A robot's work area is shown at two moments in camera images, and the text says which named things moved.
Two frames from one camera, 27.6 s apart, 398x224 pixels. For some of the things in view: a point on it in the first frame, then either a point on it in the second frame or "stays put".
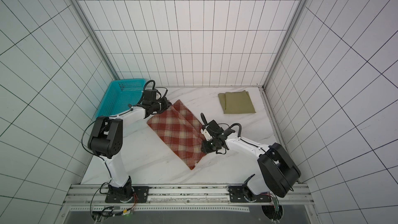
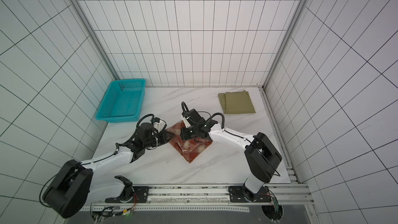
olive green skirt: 238,102 stays put
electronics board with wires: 102,213 stays put
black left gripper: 163,104 -> 162,137
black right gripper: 208,127 -> 187,133
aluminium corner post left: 102,52 stays put
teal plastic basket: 121,94 stays put
